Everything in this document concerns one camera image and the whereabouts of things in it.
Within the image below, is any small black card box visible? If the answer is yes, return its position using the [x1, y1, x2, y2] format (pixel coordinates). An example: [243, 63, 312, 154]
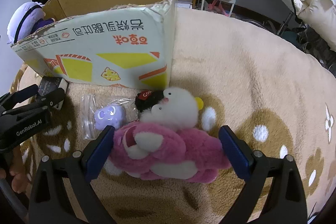
[36, 76, 68, 110]

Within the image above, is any white haired purple plush doll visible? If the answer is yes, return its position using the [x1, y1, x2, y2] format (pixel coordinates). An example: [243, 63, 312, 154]
[7, 2, 55, 45]

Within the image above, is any pink bear plush toy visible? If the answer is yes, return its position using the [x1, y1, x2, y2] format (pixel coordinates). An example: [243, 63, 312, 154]
[109, 121, 231, 184]

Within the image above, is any person left hand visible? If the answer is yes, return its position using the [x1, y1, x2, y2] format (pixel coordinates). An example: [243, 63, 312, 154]
[9, 146, 29, 193]

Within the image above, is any purple toy in plastic bag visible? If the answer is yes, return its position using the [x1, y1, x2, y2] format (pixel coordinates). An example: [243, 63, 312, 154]
[80, 94, 138, 140]

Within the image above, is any cardboard box with yellow print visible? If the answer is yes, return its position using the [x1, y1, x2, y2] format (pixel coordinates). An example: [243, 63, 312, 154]
[11, 0, 177, 90]

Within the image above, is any white duck plush toy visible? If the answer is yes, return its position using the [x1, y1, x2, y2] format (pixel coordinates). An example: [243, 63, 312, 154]
[135, 87, 204, 131]

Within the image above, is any cream pillow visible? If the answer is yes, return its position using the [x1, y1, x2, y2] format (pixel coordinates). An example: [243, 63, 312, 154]
[298, 0, 335, 51]

